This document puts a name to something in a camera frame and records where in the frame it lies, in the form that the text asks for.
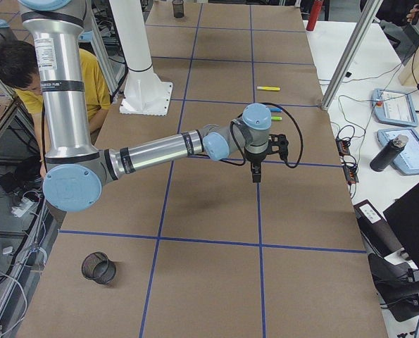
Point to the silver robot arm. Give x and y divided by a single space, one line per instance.
64 22

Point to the red bottle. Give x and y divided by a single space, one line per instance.
314 14

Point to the lower teach pendant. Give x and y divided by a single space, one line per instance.
407 162

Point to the yellow highlighter pen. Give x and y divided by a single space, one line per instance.
268 88

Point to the black mesh pen cup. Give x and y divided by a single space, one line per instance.
178 8

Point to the black drink bottle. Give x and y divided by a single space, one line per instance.
386 156

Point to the aluminium frame post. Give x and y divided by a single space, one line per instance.
362 26

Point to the upper teach pendant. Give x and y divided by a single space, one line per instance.
394 108

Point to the black monitor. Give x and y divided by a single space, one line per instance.
403 218

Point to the person in yellow shirt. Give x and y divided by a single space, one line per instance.
19 81

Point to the white pedestal column base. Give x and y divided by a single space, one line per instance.
144 92

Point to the orange circuit board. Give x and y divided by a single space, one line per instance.
342 147
350 175

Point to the teach pendant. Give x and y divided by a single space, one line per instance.
407 162
394 108

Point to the white power adapter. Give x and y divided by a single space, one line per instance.
24 206

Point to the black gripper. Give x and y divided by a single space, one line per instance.
255 158

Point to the black white box device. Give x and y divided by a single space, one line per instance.
376 229

